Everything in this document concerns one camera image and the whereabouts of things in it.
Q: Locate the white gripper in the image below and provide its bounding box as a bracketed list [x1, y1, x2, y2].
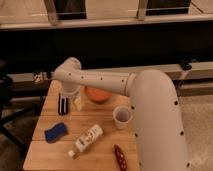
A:
[60, 83, 83, 111]

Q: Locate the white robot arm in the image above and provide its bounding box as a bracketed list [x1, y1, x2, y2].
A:
[54, 57, 191, 171]

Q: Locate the white ceramic cup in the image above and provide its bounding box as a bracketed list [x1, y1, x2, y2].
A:
[113, 105, 132, 129]

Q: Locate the orange bowl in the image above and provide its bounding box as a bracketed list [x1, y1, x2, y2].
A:
[85, 87, 112, 103]

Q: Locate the blue sponge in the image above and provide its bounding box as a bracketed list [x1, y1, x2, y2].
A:
[44, 122, 68, 143]

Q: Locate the white plastic bottle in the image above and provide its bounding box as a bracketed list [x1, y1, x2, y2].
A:
[68, 124, 103, 158]

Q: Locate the black table clamp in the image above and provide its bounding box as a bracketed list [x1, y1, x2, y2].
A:
[33, 71, 52, 84]

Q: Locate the black office chair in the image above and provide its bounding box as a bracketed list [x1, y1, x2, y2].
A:
[0, 60, 38, 155]

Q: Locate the black clamp right rail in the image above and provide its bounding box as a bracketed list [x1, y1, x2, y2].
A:
[179, 59, 196, 71]

